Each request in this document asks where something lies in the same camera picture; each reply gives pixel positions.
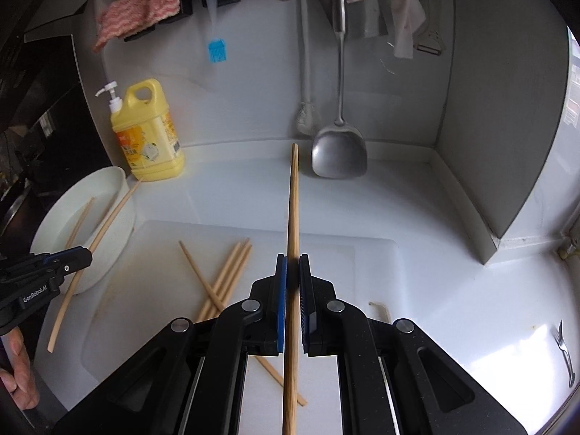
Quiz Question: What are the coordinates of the small steel fork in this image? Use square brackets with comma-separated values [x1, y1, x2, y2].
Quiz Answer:
[554, 319, 577, 388]

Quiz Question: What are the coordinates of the pale pink rag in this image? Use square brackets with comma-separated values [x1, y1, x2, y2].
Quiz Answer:
[347, 0, 427, 59]

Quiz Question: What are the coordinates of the person's left hand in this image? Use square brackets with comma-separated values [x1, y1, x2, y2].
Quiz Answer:
[0, 326, 41, 411]

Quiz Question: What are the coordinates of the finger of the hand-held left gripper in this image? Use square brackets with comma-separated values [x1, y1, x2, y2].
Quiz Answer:
[29, 245, 89, 264]
[41, 253, 94, 282]

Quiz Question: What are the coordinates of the stainless steel spatula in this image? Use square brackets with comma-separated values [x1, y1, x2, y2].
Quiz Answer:
[311, 0, 368, 179]

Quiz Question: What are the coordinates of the blue silicone basting brush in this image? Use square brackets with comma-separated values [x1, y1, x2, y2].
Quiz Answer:
[202, 0, 228, 64]

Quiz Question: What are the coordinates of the steel vegetable peeler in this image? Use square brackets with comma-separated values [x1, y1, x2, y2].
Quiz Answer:
[416, 0, 447, 56]

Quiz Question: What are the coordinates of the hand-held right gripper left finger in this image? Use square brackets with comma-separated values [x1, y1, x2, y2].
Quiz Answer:
[54, 254, 291, 435]

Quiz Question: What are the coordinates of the black range hood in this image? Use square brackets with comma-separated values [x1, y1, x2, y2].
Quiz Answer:
[0, 0, 109, 132]

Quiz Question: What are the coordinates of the pink striped dish cloth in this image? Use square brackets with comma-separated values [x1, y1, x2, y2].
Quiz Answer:
[94, 0, 182, 53]

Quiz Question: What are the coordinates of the wooden chopstick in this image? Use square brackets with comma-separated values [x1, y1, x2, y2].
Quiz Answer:
[178, 240, 309, 407]
[205, 237, 250, 322]
[66, 197, 96, 249]
[196, 242, 242, 322]
[219, 244, 253, 312]
[47, 178, 143, 353]
[282, 142, 302, 435]

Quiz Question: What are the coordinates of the white plastic cutting board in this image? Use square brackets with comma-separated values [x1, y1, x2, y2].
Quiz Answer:
[82, 220, 406, 435]

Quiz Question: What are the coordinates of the yellow detergent pump bottle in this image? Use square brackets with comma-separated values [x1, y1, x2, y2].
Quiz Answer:
[95, 78, 186, 183]

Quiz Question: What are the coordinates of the round white basin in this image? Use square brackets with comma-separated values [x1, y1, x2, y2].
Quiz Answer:
[29, 166, 137, 295]

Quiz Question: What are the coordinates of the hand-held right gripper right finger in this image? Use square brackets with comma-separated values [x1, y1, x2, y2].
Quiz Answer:
[298, 254, 529, 435]

